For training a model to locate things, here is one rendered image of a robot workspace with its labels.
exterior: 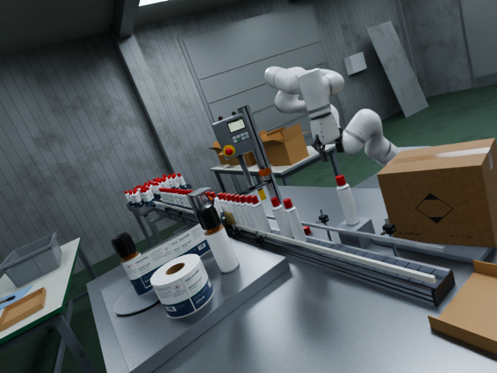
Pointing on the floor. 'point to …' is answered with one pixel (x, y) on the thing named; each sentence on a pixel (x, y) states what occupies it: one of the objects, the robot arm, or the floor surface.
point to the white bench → (52, 308)
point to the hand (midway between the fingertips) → (333, 154)
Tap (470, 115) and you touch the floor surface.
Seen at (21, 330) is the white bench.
